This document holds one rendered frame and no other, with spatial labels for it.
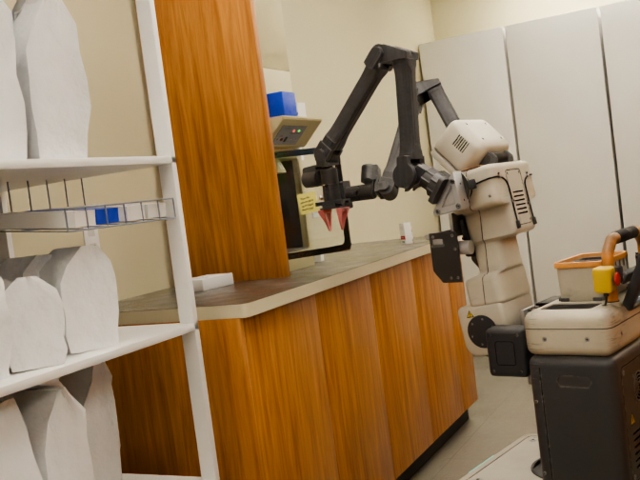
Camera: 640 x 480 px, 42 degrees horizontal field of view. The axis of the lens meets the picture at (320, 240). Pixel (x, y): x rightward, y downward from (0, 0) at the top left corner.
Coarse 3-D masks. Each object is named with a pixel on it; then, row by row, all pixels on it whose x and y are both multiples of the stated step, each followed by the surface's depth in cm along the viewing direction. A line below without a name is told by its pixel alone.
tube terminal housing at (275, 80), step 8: (264, 72) 312; (272, 72) 318; (280, 72) 323; (288, 72) 329; (272, 80) 317; (280, 80) 323; (288, 80) 328; (272, 88) 317; (280, 88) 322; (288, 88) 328; (312, 256) 333; (296, 264) 321; (304, 264) 326; (312, 264) 333
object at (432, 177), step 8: (432, 168) 252; (424, 176) 251; (432, 176) 249; (440, 176) 248; (448, 176) 248; (424, 184) 251; (432, 184) 248; (440, 184) 244; (432, 192) 246; (440, 192) 247; (432, 200) 247
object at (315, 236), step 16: (288, 160) 307; (304, 160) 310; (288, 176) 307; (288, 192) 307; (304, 192) 310; (320, 192) 313; (288, 208) 307; (320, 208) 313; (288, 224) 307; (304, 224) 310; (320, 224) 313; (336, 224) 315; (288, 240) 307; (304, 240) 310; (320, 240) 313; (336, 240) 315; (288, 256) 307; (304, 256) 310
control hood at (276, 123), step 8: (272, 120) 300; (280, 120) 298; (288, 120) 302; (296, 120) 308; (304, 120) 313; (312, 120) 319; (320, 120) 325; (272, 128) 300; (280, 128) 302; (312, 128) 324; (272, 136) 302; (304, 136) 323; (296, 144) 323; (304, 144) 328
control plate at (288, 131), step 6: (288, 126) 305; (294, 126) 310; (300, 126) 314; (282, 132) 306; (288, 132) 309; (294, 132) 314; (300, 132) 318; (276, 138) 305; (288, 138) 313; (294, 138) 317; (276, 144) 308; (282, 144) 312; (288, 144) 316; (294, 144) 321
